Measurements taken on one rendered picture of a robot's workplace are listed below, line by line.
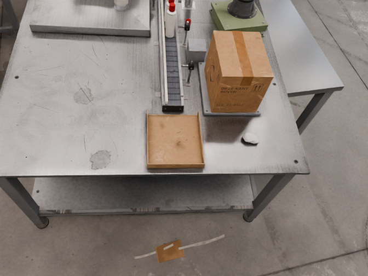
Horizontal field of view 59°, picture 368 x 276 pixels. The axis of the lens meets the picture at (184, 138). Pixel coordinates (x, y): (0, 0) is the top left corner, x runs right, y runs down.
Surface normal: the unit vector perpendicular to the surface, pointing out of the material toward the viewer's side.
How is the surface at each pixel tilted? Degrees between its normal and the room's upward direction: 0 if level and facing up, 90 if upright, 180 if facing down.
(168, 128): 0
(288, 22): 0
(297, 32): 0
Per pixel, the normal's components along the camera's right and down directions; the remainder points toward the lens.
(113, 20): 0.11, -0.53
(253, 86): 0.09, 0.85
